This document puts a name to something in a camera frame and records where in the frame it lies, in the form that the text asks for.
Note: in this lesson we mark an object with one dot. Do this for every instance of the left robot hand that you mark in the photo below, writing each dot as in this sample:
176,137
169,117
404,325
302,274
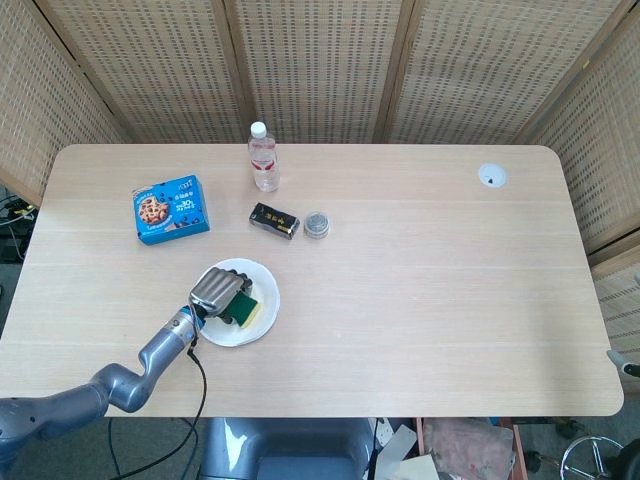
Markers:
217,290

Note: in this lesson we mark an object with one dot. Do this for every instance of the green yellow sponge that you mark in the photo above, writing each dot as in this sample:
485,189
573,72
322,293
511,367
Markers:
247,308

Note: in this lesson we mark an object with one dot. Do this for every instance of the white paper plate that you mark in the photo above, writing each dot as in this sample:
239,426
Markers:
266,290

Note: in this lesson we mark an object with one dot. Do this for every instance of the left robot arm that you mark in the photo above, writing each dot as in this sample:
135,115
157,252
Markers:
125,382

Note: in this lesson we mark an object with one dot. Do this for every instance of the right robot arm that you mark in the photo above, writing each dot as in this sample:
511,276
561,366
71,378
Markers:
627,367

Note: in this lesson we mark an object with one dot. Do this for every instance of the small black carton box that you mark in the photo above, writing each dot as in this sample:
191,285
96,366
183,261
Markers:
274,222

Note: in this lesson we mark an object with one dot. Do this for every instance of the blue cookie box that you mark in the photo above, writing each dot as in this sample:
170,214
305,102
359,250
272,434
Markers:
170,212

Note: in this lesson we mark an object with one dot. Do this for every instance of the small clear glass jar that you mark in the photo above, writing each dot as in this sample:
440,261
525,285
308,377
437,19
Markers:
316,225

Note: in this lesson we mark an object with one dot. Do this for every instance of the clear plastic water bottle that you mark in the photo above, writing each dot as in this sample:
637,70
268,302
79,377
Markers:
263,160

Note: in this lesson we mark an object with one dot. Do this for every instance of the blue grey robot torso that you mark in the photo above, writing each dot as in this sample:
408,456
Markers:
290,450

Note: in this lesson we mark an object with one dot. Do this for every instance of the woven bamboo screen panel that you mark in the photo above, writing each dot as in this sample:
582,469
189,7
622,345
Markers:
45,110
160,75
320,70
490,70
622,310
600,150

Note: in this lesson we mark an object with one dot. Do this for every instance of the white cardboard sheet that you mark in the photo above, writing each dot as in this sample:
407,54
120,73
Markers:
400,445

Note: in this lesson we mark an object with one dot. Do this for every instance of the reddish brown storage box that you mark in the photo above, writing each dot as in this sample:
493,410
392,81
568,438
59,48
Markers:
470,447

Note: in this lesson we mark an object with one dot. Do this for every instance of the chrome stool base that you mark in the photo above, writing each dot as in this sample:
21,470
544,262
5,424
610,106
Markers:
595,450

